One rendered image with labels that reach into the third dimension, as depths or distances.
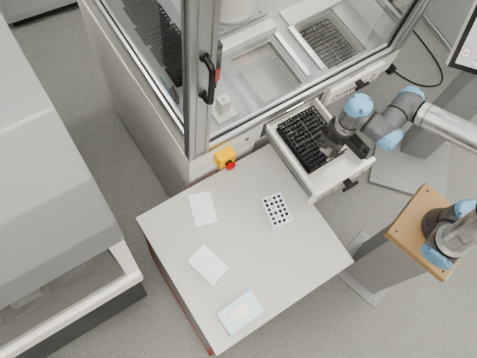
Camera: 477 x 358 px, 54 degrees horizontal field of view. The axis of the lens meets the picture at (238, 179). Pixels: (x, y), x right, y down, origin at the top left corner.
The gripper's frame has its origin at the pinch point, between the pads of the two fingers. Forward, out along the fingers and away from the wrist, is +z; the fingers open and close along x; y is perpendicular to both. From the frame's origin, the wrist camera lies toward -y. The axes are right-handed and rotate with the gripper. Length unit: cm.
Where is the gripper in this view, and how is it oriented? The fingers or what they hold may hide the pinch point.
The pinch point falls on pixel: (332, 155)
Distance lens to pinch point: 172.2
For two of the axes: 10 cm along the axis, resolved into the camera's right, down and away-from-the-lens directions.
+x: -5.0, 7.9, -3.6
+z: -1.0, 3.6, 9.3
